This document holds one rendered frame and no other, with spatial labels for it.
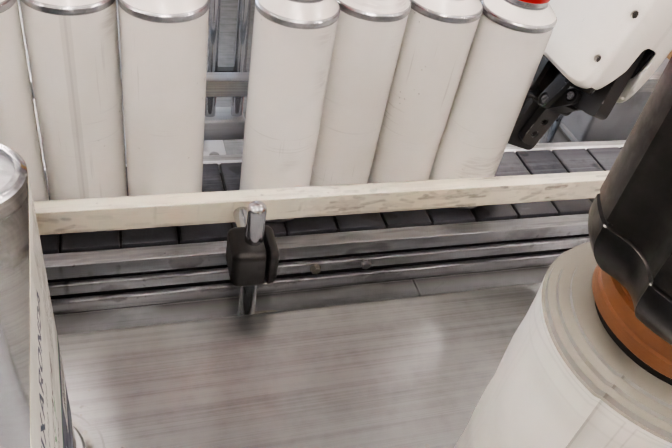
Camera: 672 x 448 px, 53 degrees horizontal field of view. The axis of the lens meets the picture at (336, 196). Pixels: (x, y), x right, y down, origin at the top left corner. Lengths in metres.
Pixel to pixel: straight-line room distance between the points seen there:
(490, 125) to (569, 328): 0.29
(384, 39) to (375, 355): 0.20
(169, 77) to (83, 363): 0.17
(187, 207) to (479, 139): 0.21
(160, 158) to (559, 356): 0.30
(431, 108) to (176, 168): 0.18
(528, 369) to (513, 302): 0.25
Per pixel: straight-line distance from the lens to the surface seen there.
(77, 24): 0.40
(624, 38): 0.49
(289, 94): 0.43
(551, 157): 0.65
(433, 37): 0.45
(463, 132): 0.51
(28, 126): 0.45
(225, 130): 0.56
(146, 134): 0.44
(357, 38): 0.43
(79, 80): 0.42
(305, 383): 0.41
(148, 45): 0.40
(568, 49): 0.51
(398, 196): 0.49
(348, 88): 0.45
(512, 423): 0.25
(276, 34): 0.41
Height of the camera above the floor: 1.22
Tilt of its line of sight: 40 degrees down
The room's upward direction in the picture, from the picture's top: 12 degrees clockwise
